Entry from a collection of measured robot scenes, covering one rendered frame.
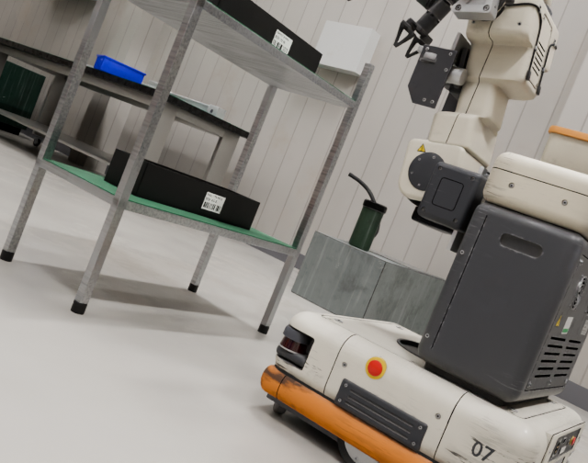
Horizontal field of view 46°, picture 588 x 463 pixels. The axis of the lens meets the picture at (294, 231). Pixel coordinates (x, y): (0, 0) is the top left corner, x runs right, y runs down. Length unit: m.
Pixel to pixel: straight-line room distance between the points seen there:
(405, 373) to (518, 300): 0.30
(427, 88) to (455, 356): 0.72
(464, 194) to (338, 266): 2.25
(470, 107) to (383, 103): 3.53
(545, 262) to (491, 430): 0.37
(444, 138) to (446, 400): 0.69
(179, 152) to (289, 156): 1.32
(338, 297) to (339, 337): 2.20
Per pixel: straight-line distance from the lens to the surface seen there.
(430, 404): 1.57
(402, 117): 5.28
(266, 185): 5.81
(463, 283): 1.59
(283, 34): 2.45
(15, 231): 2.35
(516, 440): 1.52
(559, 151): 1.76
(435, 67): 1.91
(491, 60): 1.92
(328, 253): 3.94
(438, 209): 1.71
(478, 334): 1.57
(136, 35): 7.26
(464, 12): 1.81
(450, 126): 1.85
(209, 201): 2.39
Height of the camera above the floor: 0.54
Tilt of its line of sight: 3 degrees down
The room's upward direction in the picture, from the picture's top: 22 degrees clockwise
